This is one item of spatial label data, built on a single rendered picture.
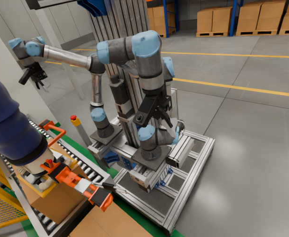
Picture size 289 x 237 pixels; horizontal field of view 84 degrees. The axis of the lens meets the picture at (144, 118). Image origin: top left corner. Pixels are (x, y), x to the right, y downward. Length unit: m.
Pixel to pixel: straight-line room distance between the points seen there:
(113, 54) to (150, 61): 0.16
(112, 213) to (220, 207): 1.17
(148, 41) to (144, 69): 0.07
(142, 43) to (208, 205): 1.93
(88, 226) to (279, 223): 1.77
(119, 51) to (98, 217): 1.40
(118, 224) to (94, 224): 0.21
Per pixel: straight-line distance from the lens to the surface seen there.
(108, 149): 1.50
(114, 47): 0.58
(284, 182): 2.51
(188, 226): 2.06
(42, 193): 1.27
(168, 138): 1.01
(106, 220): 1.62
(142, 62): 0.47
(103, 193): 0.88
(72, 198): 1.68
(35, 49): 1.16
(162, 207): 1.90
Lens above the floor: 1.97
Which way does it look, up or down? 38 degrees down
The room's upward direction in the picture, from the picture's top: 13 degrees counter-clockwise
